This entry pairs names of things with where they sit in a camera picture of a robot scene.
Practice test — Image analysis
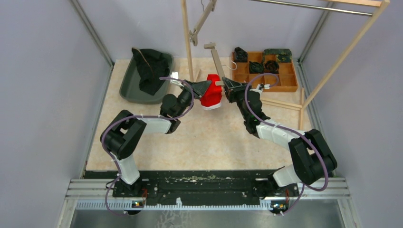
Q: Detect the beige clip hanger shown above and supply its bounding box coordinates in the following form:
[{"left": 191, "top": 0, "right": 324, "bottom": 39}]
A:
[
  {"left": 203, "top": 42, "right": 225, "bottom": 86},
  {"left": 189, "top": 0, "right": 217, "bottom": 47}
]

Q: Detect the dark rolled sock right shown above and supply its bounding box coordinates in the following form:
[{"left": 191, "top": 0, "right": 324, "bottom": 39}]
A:
[{"left": 264, "top": 60, "right": 279, "bottom": 74}]

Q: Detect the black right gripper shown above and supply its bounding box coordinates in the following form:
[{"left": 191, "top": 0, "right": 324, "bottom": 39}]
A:
[{"left": 221, "top": 78, "right": 252, "bottom": 120}]

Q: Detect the red underwear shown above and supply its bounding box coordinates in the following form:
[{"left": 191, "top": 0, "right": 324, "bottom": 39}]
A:
[{"left": 200, "top": 74, "right": 222, "bottom": 110}]

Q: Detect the wooden compartment tray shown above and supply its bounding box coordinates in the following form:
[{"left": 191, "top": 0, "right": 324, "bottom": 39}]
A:
[{"left": 231, "top": 51, "right": 298, "bottom": 92}]

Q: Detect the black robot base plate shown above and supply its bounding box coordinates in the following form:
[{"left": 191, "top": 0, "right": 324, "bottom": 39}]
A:
[{"left": 83, "top": 170, "right": 300, "bottom": 207}]

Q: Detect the wooden clothes rack frame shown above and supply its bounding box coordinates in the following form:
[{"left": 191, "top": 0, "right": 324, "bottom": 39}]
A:
[{"left": 180, "top": 0, "right": 391, "bottom": 131}]

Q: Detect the dark folded sock top-left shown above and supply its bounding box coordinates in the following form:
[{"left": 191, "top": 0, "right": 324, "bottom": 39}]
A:
[{"left": 234, "top": 47, "right": 248, "bottom": 63}]

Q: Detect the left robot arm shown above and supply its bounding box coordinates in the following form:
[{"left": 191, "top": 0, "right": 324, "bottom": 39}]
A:
[{"left": 100, "top": 79, "right": 213, "bottom": 197}]

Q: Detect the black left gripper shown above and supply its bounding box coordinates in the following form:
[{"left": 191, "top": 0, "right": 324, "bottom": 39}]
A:
[{"left": 176, "top": 79, "right": 212, "bottom": 117}]

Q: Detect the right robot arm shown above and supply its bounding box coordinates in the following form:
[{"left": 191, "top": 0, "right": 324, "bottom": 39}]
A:
[{"left": 221, "top": 77, "right": 337, "bottom": 196}]

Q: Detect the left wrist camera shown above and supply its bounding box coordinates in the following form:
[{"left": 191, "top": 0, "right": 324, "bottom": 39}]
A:
[{"left": 170, "top": 72, "right": 180, "bottom": 83}]

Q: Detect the grey plastic bin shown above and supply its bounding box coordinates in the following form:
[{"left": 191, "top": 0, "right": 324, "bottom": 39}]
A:
[{"left": 120, "top": 47, "right": 174, "bottom": 105}]

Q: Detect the black striped garment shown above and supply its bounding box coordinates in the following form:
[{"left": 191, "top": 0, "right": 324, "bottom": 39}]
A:
[{"left": 132, "top": 47, "right": 171, "bottom": 95}]

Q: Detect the camouflage folded cloth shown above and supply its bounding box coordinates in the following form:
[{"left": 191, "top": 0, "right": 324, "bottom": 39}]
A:
[{"left": 263, "top": 48, "right": 292, "bottom": 63}]

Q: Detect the aluminium front rail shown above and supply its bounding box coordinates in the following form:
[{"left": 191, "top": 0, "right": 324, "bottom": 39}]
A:
[{"left": 66, "top": 178, "right": 351, "bottom": 210}]

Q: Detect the dark folded sock middle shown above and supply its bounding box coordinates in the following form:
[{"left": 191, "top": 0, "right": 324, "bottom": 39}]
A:
[{"left": 249, "top": 61, "right": 265, "bottom": 74}]

